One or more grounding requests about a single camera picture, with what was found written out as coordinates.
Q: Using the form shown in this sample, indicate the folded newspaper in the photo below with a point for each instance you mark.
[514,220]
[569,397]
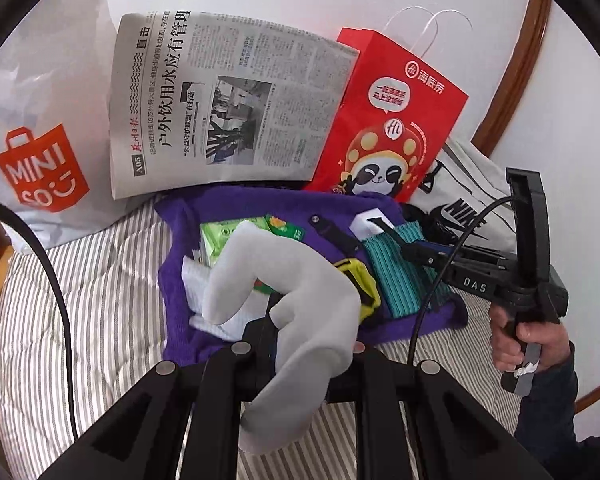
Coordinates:
[180,110]

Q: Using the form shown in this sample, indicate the white plastic shopping bag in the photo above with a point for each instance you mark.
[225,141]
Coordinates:
[80,110]

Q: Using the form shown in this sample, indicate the white sponge block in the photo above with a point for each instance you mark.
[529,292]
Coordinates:
[365,222]

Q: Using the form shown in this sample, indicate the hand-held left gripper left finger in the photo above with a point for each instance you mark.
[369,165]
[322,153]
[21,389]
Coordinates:
[252,340]

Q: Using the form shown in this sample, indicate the red paper bag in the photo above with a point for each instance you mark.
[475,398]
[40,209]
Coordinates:
[380,110]

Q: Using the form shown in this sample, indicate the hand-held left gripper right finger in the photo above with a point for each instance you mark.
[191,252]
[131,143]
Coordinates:
[375,375]

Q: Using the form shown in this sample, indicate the green wet wipe packet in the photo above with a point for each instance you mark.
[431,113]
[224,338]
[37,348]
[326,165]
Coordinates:
[285,227]

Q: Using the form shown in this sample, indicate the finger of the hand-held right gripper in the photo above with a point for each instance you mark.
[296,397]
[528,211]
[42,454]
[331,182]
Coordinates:
[427,251]
[442,265]

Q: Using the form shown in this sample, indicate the white paper towel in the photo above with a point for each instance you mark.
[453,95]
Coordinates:
[195,280]

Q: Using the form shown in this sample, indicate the wooden door frame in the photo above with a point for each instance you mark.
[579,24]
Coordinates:
[525,60]

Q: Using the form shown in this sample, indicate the grey waist bag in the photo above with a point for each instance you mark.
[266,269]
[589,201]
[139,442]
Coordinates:
[465,180]

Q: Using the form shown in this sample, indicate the striped bed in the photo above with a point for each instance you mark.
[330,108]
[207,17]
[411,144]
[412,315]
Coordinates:
[105,285]

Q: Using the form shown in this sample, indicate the green tissue pack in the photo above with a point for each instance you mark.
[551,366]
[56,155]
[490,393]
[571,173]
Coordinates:
[220,240]

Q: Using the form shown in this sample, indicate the purple towel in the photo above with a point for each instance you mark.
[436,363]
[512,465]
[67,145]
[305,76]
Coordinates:
[180,225]

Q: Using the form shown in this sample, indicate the person's right hand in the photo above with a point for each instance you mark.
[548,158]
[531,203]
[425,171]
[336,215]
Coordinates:
[545,340]

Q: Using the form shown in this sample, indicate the person's right forearm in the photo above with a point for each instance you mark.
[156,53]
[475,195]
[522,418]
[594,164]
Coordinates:
[555,410]

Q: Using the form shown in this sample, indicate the teal ribbed cloth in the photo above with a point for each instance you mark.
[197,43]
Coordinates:
[395,280]

